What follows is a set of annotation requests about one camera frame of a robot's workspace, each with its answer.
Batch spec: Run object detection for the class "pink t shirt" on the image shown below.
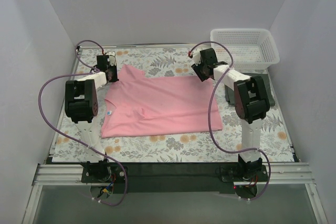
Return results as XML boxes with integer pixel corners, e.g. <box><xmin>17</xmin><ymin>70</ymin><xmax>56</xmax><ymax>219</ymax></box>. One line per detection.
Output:
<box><xmin>101</xmin><ymin>65</ymin><xmax>223</xmax><ymax>138</ymax></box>

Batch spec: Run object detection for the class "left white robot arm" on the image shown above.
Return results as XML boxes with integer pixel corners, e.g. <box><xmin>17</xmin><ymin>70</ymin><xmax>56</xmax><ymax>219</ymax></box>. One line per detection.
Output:
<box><xmin>65</xmin><ymin>52</ymin><xmax>118</xmax><ymax>182</ymax></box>

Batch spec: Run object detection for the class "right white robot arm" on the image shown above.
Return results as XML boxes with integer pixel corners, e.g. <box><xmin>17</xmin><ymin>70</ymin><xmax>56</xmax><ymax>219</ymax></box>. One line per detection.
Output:
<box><xmin>188</xmin><ymin>48</ymin><xmax>270</xmax><ymax>181</ymax></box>

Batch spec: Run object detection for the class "folded dark green t shirt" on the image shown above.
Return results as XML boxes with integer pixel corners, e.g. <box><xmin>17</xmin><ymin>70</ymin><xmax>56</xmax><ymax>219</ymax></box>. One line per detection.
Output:
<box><xmin>225</xmin><ymin>73</ymin><xmax>275</xmax><ymax>107</ymax></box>

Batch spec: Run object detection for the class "white plastic basket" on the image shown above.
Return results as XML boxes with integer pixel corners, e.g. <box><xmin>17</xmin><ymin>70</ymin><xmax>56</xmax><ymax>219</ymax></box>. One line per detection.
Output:
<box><xmin>210</xmin><ymin>28</ymin><xmax>280</xmax><ymax>70</ymax></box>

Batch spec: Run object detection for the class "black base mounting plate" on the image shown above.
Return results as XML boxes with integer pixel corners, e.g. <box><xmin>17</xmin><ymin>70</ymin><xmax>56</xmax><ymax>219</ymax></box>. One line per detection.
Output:
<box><xmin>81</xmin><ymin>162</ymin><xmax>268</xmax><ymax>194</ymax></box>

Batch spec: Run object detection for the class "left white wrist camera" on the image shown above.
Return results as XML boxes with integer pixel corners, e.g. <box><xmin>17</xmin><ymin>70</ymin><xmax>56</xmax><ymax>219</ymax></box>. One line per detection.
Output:
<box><xmin>106</xmin><ymin>51</ymin><xmax>117</xmax><ymax>66</ymax></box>

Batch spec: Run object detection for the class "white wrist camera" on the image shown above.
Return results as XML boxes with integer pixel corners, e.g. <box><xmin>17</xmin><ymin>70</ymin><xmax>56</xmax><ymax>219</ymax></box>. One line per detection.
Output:
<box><xmin>188</xmin><ymin>51</ymin><xmax>201</xmax><ymax>65</ymax></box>
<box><xmin>106</xmin><ymin>51</ymin><xmax>117</xmax><ymax>66</ymax></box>

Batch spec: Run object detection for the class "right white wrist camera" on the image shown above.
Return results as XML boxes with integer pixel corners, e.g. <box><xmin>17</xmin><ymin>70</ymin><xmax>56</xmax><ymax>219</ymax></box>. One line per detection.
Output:
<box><xmin>188</xmin><ymin>51</ymin><xmax>201</xmax><ymax>65</ymax></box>

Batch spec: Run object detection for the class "aluminium table frame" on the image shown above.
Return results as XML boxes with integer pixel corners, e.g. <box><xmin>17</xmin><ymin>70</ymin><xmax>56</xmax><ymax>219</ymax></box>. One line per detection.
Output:
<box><xmin>23</xmin><ymin>161</ymin><xmax>327</xmax><ymax>223</ymax></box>

